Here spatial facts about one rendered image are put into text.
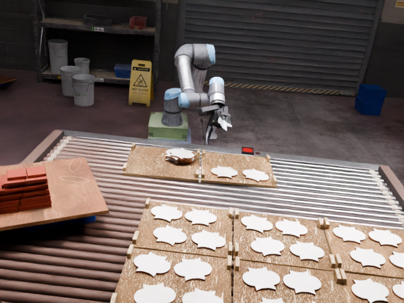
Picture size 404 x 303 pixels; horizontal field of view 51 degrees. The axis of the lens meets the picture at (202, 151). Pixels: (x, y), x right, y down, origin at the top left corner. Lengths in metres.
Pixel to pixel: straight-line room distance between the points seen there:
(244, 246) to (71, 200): 0.75
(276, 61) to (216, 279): 5.85
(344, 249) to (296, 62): 5.59
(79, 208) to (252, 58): 5.64
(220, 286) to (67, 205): 0.71
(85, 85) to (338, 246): 4.50
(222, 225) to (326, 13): 5.71
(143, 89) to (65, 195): 4.16
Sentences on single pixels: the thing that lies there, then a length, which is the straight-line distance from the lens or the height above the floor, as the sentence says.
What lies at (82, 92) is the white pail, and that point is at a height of 0.20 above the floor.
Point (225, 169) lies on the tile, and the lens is 2.39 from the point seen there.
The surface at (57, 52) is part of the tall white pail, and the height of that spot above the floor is 0.47.
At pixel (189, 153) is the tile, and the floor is 0.99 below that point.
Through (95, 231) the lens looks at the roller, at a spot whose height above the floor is 0.92.
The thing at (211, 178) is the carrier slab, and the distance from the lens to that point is 2.31.
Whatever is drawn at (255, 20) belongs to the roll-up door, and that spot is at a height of 1.10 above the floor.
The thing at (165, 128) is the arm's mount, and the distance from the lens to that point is 2.85.
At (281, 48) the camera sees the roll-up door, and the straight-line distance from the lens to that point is 7.22.
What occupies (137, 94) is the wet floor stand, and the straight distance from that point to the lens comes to 5.99.
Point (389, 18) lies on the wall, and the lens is 7.74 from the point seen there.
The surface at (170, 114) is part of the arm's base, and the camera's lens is 2.85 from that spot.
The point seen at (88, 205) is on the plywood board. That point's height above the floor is 1.04.
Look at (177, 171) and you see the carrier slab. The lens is 2.35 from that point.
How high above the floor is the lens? 2.05
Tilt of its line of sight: 25 degrees down
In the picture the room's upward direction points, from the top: 6 degrees clockwise
